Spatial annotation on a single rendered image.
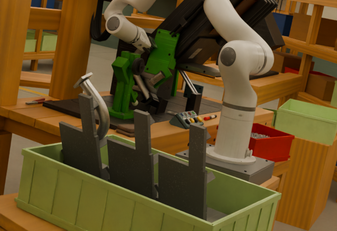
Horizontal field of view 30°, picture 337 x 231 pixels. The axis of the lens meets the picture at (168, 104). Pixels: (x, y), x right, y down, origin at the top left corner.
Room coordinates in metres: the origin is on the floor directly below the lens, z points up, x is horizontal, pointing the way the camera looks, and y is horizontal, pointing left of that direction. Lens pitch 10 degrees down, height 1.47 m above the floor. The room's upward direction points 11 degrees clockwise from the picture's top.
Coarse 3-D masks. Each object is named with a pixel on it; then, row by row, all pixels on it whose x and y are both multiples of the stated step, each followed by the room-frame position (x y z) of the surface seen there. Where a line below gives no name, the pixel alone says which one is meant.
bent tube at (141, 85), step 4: (148, 36) 2.87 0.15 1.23; (152, 40) 2.88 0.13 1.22; (152, 44) 2.85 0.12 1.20; (156, 48) 2.87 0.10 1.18; (136, 52) 2.87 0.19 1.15; (140, 52) 2.87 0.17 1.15; (136, 76) 2.83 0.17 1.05; (136, 80) 2.82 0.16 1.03; (140, 80) 2.82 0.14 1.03; (140, 84) 2.81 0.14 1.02; (144, 84) 2.81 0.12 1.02; (140, 88) 2.80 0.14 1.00; (144, 88) 2.79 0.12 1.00; (144, 92) 2.78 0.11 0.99; (148, 92) 2.79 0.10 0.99; (144, 96) 2.78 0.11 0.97; (148, 96) 2.77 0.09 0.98
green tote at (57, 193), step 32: (32, 160) 1.66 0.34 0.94; (32, 192) 1.65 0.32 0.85; (64, 192) 1.60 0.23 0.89; (96, 192) 1.55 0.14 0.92; (128, 192) 1.49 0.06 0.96; (224, 192) 1.80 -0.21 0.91; (256, 192) 1.75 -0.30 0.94; (64, 224) 1.59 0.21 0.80; (96, 224) 1.54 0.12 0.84; (128, 224) 1.49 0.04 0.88; (160, 224) 1.44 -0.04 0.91; (192, 224) 1.39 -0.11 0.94; (224, 224) 1.42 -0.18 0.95; (256, 224) 1.61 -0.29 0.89
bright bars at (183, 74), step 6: (180, 72) 2.95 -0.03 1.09; (186, 78) 2.94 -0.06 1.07; (192, 84) 2.94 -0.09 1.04; (192, 90) 2.91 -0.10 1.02; (192, 96) 2.89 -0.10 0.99; (198, 96) 2.90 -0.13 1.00; (192, 102) 2.89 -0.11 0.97; (198, 102) 2.91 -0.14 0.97; (192, 108) 2.89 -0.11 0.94; (198, 108) 2.92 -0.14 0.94
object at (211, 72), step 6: (180, 66) 2.93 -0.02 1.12; (186, 66) 2.92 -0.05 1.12; (192, 66) 2.91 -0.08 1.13; (198, 66) 2.95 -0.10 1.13; (204, 66) 3.00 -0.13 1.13; (192, 72) 2.90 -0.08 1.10; (198, 72) 2.89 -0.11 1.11; (204, 72) 2.87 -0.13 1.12; (210, 72) 2.86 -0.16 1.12; (216, 72) 2.86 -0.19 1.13
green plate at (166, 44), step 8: (160, 32) 2.90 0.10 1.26; (168, 32) 2.88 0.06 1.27; (160, 40) 2.88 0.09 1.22; (168, 40) 2.87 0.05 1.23; (176, 40) 2.85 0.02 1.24; (160, 48) 2.87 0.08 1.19; (168, 48) 2.85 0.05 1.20; (152, 56) 2.87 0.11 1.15; (160, 56) 2.85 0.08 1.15; (168, 56) 2.84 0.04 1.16; (152, 64) 2.86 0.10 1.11; (160, 64) 2.84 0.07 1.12; (168, 64) 2.82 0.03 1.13; (152, 72) 2.84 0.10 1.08
